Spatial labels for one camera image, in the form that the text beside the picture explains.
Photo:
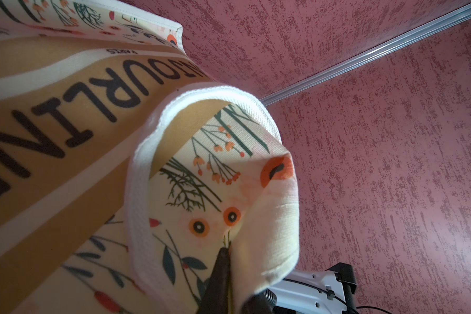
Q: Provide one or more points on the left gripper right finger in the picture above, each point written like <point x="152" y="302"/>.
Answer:
<point x="262" y="303"/>

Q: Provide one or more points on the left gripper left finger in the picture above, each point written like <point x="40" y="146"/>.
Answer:
<point x="215" y="299"/>

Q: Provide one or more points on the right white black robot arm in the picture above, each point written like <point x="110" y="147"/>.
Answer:
<point x="331" y="291"/>

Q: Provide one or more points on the cream floral canvas tote bag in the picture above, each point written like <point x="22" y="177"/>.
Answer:
<point x="125" y="168"/>

